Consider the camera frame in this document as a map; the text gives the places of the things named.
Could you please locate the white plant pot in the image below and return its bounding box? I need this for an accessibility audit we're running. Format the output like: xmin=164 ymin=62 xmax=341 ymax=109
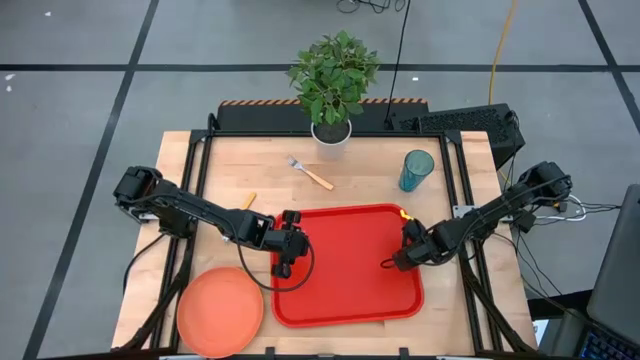
xmin=310 ymin=118 xmax=353 ymax=161

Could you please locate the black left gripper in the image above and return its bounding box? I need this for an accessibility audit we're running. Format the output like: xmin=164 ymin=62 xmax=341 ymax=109
xmin=263 ymin=209 xmax=310 ymax=279

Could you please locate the black mat with hazard stripe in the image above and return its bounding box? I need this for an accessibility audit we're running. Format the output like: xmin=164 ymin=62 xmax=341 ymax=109
xmin=215 ymin=98 xmax=430 ymax=134

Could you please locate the yellow cable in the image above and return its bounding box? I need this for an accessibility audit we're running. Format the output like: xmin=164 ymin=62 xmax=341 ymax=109
xmin=488 ymin=0 xmax=519 ymax=105

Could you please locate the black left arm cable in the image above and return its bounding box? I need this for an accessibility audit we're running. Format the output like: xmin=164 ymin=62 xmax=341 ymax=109
xmin=122 ymin=232 xmax=169 ymax=296

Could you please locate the black perforated computer case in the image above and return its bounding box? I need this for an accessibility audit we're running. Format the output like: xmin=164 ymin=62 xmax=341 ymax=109
xmin=391 ymin=103 xmax=527 ymax=171

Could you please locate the black metal table frame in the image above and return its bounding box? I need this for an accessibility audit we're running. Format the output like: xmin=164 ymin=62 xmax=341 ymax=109
xmin=112 ymin=128 xmax=539 ymax=357

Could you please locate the green leafy plant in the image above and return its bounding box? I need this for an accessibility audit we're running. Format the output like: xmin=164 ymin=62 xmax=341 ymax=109
xmin=286 ymin=29 xmax=381 ymax=126

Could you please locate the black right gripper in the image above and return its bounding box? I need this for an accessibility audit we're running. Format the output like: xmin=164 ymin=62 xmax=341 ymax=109
xmin=392 ymin=218 xmax=451 ymax=273

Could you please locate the teal faceted plastic cup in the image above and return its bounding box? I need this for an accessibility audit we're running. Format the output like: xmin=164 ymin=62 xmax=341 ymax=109
xmin=398 ymin=149 xmax=436 ymax=193

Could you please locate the grey laptop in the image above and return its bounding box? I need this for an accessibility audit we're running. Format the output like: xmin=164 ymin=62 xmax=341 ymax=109
xmin=574 ymin=183 xmax=640 ymax=360

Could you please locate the red plastic tray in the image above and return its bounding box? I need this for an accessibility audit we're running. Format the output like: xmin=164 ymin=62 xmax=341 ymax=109
xmin=270 ymin=202 xmax=426 ymax=329

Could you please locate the orange round plate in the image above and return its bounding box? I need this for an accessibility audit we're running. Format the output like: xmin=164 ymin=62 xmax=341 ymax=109
xmin=176 ymin=266 xmax=265 ymax=359

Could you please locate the white cable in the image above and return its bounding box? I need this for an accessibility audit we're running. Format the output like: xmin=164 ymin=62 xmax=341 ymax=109
xmin=549 ymin=193 xmax=589 ymax=222

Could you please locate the fork with wooden handle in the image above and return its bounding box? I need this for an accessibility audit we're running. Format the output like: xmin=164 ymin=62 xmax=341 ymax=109
xmin=287 ymin=155 xmax=335 ymax=192

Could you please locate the thin black hanging cable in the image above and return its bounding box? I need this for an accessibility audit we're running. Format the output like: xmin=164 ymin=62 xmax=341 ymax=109
xmin=383 ymin=0 xmax=412 ymax=126

